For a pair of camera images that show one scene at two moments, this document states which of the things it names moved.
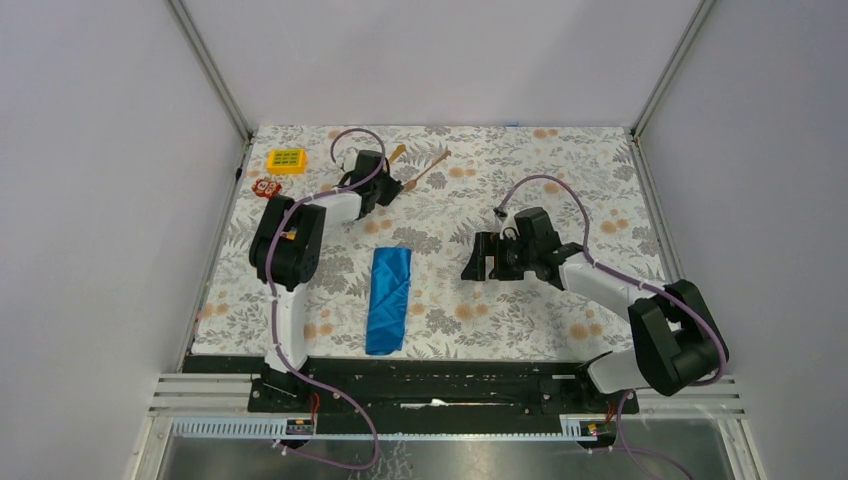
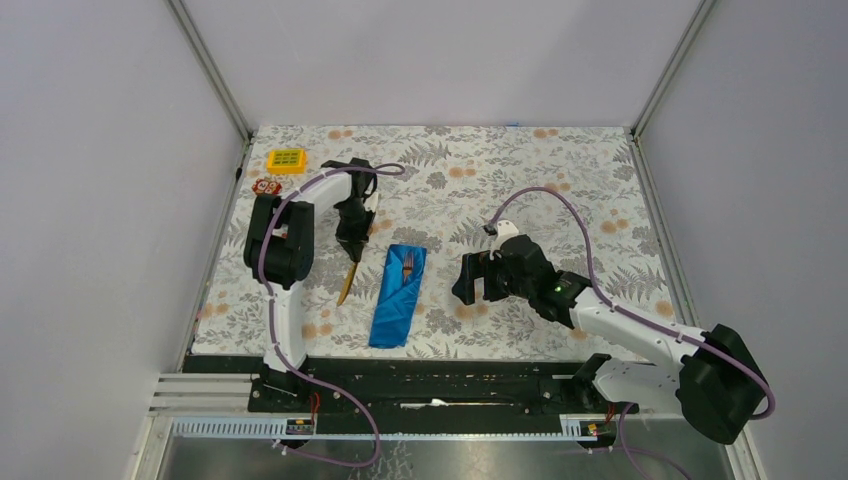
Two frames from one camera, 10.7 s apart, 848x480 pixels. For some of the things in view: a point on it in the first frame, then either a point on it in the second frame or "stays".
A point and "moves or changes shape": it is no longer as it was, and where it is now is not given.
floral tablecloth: [453, 179] stays
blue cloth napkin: [388, 299] moves or changes shape
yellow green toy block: [286, 161] stays
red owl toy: [265, 187] stays
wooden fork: [410, 185] -> [407, 266]
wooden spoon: [396, 154] -> [348, 283]
